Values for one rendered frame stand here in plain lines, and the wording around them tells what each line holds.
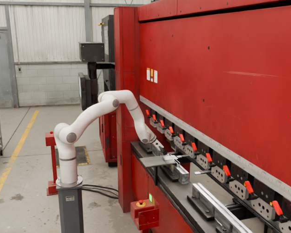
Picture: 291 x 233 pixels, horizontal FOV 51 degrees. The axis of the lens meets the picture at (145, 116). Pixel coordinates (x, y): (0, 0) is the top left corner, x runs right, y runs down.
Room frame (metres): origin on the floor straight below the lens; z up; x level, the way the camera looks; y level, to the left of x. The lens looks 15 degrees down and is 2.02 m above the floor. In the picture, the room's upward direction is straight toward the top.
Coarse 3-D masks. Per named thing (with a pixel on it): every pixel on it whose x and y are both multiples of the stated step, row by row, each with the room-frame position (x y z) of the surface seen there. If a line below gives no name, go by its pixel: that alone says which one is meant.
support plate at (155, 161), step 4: (156, 156) 2.50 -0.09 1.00; (140, 160) 2.42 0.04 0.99; (144, 160) 2.40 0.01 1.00; (148, 160) 2.40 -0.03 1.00; (152, 160) 2.40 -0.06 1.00; (156, 160) 2.40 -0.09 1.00; (160, 160) 2.40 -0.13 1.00; (168, 160) 2.40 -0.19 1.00; (172, 160) 2.40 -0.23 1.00; (144, 164) 2.33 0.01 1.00; (148, 164) 2.33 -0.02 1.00; (152, 164) 2.33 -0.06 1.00; (156, 164) 2.33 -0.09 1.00; (160, 164) 2.33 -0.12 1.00; (164, 164) 2.34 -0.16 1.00; (168, 164) 2.35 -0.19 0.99
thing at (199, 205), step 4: (188, 196) 1.98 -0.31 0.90; (188, 200) 1.97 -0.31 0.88; (192, 200) 1.92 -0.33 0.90; (196, 200) 1.92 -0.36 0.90; (192, 204) 1.91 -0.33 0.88; (196, 204) 1.87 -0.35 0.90; (200, 204) 1.87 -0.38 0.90; (196, 208) 1.85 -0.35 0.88; (200, 208) 1.82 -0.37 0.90; (204, 208) 1.82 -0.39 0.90; (200, 212) 1.80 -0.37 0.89; (204, 212) 1.77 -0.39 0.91; (204, 216) 1.75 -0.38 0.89; (208, 216) 1.73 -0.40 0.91; (212, 216) 1.73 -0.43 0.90; (208, 220) 1.72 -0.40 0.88; (212, 220) 1.73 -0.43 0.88
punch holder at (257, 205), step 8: (256, 184) 1.38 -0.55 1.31; (264, 184) 1.33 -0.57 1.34; (256, 192) 1.37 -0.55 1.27; (264, 192) 1.32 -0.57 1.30; (272, 192) 1.27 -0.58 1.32; (256, 200) 1.36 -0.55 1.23; (264, 200) 1.31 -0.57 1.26; (272, 200) 1.27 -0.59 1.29; (280, 200) 1.27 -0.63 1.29; (256, 208) 1.36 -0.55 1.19; (264, 208) 1.30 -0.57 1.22; (272, 208) 1.26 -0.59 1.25; (264, 216) 1.30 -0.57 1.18; (272, 216) 1.26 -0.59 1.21
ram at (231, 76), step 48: (144, 48) 3.10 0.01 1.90; (192, 48) 2.10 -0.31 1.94; (240, 48) 1.59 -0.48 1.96; (288, 48) 1.28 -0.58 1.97; (144, 96) 3.10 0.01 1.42; (192, 96) 2.07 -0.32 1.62; (240, 96) 1.56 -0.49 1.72; (288, 96) 1.25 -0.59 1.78; (240, 144) 1.53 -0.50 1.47; (288, 144) 1.22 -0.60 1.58
